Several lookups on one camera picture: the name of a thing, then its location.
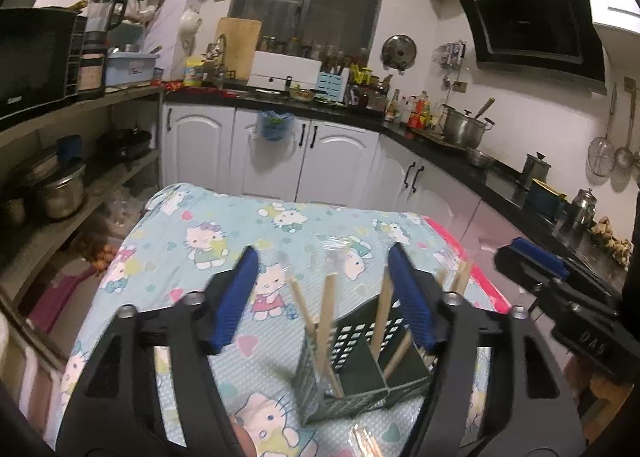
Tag steel pot on shelf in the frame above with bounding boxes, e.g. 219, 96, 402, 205
37, 161, 86, 221

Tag black range hood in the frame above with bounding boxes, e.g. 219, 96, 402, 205
458, 0, 606, 95

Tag hello kitty tablecloth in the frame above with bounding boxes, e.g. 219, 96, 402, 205
55, 184, 510, 456

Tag steel kettle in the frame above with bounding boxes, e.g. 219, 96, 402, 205
567, 188, 597, 226

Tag light blue dish tub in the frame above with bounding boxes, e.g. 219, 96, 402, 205
105, 52, 160, 87

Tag blue knife block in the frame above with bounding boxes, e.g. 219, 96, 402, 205
316, 70, 349, 102

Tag hanging wire skimmer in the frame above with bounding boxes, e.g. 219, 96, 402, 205
587, 84, 617, 177

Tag wooden cutting board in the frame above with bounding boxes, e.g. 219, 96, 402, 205
215, 17, 262, 81

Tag steel stock pot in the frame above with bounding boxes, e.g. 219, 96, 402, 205
442, 97, 495, 149

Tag chopsticks compartment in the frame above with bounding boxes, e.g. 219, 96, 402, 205
382, 258, 472, 378
290, 274, 344, 399

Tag black microwave oven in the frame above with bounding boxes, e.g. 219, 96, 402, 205
0, 7, 87, 118

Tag ginger roots pile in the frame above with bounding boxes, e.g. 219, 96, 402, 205
588, 216, 634, 271

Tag blender with black lid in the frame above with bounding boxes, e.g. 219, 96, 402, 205
85, 0, 128, 44

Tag hanging pot lid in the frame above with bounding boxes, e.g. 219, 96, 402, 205
381, 34, 418, 72

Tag green plastic utensil basket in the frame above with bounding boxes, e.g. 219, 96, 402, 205
293, 299, 432, 425

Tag chopsticks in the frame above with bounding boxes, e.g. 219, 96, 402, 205
348, 425, 383, 457

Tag blue hanging bag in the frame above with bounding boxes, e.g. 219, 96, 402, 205
258, 110, 295, 142

